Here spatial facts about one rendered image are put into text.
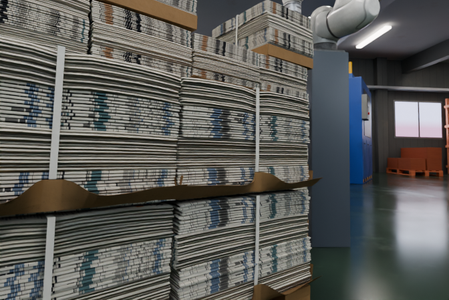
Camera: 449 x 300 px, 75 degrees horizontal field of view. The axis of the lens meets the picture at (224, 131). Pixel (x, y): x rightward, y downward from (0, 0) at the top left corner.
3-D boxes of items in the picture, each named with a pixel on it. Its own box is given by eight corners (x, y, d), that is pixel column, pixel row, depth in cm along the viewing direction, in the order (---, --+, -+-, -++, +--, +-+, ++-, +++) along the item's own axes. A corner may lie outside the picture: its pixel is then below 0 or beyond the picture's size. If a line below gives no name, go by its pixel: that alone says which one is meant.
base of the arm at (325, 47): (328, 65, 175) (328, 56, 176) (346, 52, 153) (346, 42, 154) (298, 63, 174) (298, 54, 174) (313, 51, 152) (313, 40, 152)
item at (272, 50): (313, 68, 128) (313, 59, 128) (268, 54, 111) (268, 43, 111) (285, 75, 141) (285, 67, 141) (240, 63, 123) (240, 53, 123)
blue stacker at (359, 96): (369, 184, 456) (367, 55, 471) (289, 179, 525) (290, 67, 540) (377, 178, 582) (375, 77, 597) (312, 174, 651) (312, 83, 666)
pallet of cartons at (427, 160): (411, 172, 818) (411, 147, 823) (447, 176, 701) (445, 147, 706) (383, 172, 812) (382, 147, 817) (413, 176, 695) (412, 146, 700)
